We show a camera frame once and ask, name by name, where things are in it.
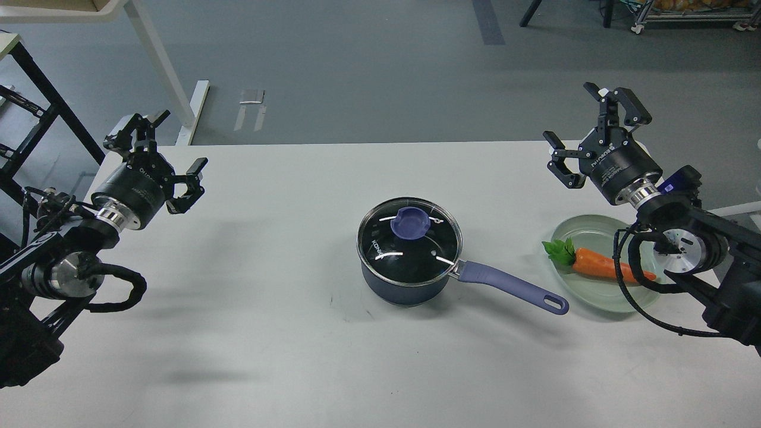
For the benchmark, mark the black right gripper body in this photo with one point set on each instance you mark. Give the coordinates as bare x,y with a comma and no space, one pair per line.
616,163

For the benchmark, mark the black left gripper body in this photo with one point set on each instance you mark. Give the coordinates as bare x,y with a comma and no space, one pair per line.
140,184

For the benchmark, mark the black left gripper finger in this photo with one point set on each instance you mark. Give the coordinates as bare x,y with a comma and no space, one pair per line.
192,180
132,129

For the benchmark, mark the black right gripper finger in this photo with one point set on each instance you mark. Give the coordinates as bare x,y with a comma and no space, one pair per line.
620,111
558,155

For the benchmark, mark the glass lid with blue knob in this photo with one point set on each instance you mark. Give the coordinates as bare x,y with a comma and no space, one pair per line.
409,241

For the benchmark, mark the blue saucepan with handle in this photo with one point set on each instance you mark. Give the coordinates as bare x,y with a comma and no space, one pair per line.
469,272

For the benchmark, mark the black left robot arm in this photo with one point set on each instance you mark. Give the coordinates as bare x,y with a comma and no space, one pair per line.
57,274

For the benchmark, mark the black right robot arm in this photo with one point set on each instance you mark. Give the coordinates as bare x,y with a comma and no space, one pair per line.
674,246

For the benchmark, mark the pale green plate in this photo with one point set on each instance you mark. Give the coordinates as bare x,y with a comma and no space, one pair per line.
595,232

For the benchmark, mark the toy carrot with leaves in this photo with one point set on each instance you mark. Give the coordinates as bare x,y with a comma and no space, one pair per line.
582,260

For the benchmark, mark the black metal rack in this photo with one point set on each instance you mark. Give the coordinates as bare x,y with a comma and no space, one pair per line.
45,117

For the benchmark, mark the wheeled cart in background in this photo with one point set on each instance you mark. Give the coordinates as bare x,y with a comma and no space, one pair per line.
743,15

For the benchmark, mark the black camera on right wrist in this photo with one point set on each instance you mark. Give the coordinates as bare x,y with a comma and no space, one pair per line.
685,180

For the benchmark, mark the white table frame leg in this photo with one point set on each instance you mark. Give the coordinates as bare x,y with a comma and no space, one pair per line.
187,108

